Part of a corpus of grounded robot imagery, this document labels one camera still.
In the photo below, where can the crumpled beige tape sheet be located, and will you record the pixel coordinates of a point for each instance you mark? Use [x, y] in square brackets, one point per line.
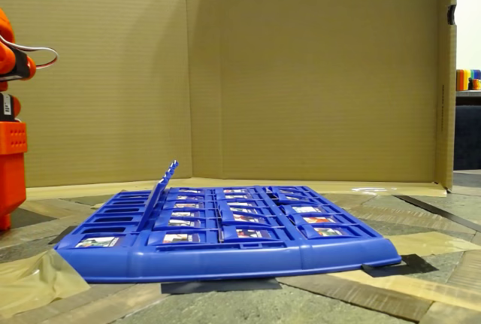
[34, 286]

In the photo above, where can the navy blue furniture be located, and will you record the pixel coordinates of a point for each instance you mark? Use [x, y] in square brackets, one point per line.
[467, 140]

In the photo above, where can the long black tape strip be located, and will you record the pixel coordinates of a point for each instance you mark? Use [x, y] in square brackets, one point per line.
[443, 214]

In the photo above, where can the brown cardboard backdrop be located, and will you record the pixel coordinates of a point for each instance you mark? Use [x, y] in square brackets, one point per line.
[300, 76]

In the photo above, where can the small orange object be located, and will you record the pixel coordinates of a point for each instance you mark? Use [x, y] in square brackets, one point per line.
[476, 84]

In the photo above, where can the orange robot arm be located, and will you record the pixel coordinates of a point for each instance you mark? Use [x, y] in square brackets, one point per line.
[4, 23]

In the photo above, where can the blue game board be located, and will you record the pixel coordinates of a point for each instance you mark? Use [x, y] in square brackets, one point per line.
[225, 260]

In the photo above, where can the rainbow coloured block stack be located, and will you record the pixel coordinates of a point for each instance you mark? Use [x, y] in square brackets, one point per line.
[463, 79]

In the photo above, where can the beige masking tape strip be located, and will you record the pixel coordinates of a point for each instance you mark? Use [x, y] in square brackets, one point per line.
[432, 243]

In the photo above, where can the grey shelf board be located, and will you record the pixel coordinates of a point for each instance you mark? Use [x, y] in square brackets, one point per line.
[469, 98]

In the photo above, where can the orange robot base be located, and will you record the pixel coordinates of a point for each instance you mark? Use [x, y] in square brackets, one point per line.
[11, 173]

